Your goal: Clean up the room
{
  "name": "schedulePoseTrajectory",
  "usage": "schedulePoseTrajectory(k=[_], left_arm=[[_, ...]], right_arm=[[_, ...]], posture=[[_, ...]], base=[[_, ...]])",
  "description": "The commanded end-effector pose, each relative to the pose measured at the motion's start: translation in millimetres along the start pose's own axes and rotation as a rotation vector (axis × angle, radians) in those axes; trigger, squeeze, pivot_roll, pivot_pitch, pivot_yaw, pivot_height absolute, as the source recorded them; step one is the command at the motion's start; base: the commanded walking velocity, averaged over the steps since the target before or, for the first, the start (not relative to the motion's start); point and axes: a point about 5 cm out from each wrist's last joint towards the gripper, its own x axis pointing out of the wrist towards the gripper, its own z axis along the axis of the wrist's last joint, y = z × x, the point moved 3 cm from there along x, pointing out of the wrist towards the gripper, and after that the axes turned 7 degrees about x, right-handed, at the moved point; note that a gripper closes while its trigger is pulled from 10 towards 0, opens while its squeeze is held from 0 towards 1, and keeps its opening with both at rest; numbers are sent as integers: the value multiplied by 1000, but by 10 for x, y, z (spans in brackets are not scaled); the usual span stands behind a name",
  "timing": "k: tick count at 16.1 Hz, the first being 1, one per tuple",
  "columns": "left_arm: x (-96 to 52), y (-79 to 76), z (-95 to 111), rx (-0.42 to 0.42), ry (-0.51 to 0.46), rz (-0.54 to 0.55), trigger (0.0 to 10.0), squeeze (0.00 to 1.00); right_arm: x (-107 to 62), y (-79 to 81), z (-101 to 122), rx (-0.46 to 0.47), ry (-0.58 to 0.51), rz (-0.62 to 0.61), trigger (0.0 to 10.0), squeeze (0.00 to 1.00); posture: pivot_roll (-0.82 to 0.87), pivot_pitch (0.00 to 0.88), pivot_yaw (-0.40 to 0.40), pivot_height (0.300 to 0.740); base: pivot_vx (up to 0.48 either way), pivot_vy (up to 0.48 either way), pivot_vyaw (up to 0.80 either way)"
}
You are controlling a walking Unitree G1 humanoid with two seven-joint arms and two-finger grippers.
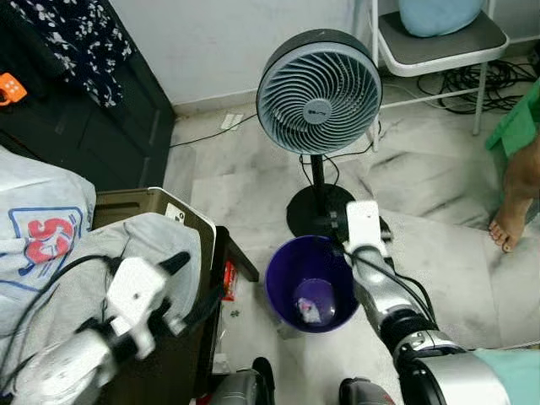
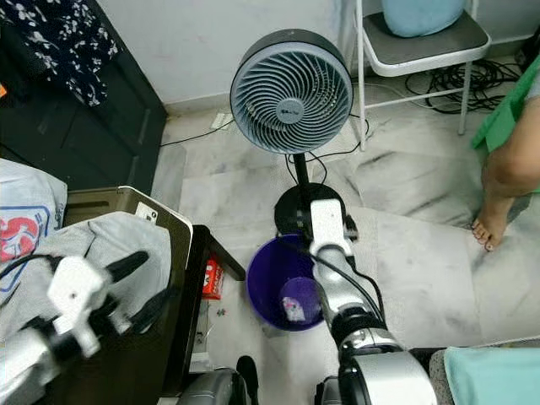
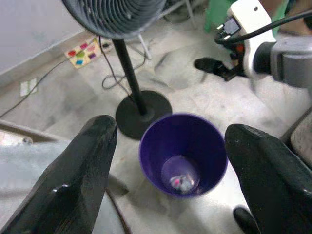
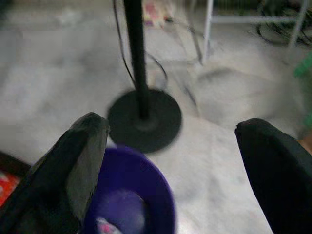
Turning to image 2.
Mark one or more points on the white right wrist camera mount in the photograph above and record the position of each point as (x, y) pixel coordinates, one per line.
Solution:
(327, 224)

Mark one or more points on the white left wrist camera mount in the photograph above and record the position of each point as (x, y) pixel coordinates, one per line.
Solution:
(76, 291)

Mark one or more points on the white metal chair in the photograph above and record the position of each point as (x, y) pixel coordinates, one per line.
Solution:
(422, 49)

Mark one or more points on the purple waste bin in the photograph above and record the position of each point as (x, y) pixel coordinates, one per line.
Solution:
(266, 287)

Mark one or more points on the dark brown laundry box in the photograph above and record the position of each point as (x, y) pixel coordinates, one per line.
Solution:
(101, 201)

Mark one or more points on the white t-shirt red blue print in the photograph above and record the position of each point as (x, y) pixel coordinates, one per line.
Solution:
(29, 194)

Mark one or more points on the small red pack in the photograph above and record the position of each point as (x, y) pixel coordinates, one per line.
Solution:
(213, 278)

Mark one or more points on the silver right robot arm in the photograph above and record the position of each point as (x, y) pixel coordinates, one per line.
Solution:
(342, 291)

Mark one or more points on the plain grey cloth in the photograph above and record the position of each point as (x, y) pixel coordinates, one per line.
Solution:
(126, 232)

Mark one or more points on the black low shelf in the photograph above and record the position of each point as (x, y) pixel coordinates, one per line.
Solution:
(219, 246)

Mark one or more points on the dark floral cloth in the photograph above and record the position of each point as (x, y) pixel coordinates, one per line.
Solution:
(63, 34)

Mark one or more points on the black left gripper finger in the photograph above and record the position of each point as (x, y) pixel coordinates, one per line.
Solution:
(128, 267)
(153, 309)

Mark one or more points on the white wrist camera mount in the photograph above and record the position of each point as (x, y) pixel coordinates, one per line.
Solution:
(327, 224)
(76, 291)

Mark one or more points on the person's bare leg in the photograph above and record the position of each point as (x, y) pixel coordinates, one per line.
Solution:
(510, 160)

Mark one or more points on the black cabinet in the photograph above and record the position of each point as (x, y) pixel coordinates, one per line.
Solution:
(101, 143)

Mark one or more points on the person's green garment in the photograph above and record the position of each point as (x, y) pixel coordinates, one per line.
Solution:
(502, 118)

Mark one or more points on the grey-blue standing fan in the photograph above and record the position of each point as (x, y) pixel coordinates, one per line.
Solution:
(291, 93)

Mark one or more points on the robot's right leg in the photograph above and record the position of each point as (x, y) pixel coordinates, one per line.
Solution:
(327, 392)

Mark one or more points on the light blue cushion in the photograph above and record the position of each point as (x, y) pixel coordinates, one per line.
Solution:
(422, 15)

